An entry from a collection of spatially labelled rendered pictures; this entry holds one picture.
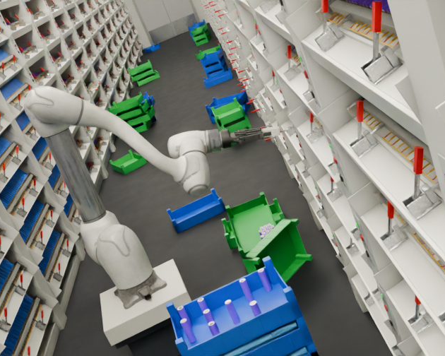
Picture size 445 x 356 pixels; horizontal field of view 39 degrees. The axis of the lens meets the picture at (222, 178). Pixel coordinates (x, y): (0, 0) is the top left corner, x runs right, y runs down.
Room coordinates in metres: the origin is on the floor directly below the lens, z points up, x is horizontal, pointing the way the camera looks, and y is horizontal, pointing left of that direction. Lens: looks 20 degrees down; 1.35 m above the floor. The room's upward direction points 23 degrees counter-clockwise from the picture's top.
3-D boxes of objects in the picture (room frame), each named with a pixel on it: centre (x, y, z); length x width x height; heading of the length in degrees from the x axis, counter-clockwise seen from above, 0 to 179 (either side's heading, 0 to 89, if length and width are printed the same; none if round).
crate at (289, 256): (2.27, -0.09, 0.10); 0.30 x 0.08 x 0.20; 131
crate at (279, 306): (1.36, 0.11, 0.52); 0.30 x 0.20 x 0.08; 95
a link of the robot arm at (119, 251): (2.19, 0.47, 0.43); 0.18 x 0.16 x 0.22; 23
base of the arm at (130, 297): (2.16, 0.45, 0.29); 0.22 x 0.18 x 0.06; 17
